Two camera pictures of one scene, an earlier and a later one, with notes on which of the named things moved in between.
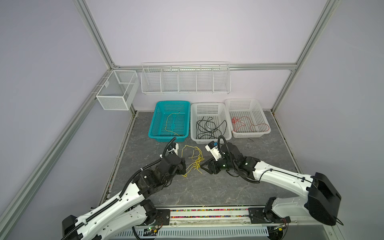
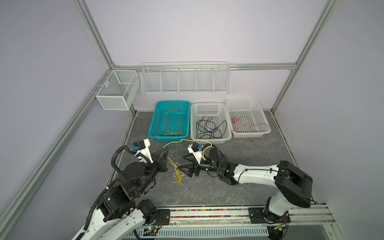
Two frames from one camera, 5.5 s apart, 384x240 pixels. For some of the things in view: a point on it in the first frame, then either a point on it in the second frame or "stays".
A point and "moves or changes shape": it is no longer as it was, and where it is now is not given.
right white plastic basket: x=247 y=118 stays
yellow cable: x=166 y=124 -> x=177 y=142
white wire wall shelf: x=186 y=78 stays
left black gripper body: x=180 y=170 -> x=159 y=165
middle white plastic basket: x=208 y=121 stays
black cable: x=207 y=128 -> x=199 y=139
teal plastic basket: x=171 y=119 stays
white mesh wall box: x=120 y=91 stays
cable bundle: x=197 y=160 moves or changes shape
